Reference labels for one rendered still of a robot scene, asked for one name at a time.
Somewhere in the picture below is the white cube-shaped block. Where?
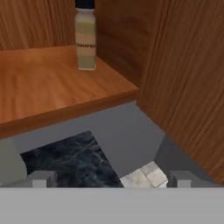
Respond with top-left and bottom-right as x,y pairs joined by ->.
119,160 -> 170,188

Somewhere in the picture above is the wooden cabinet door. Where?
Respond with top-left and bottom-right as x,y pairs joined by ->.
136,0 -> 224,186

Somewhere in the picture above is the wooden cabinet body with shelf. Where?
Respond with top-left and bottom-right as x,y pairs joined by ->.
0,0 -> 165,140

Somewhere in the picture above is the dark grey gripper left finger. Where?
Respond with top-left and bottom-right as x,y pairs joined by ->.
2,170 -> 58,188

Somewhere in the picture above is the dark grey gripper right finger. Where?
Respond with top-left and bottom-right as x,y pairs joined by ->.
167,170 -> 221,188

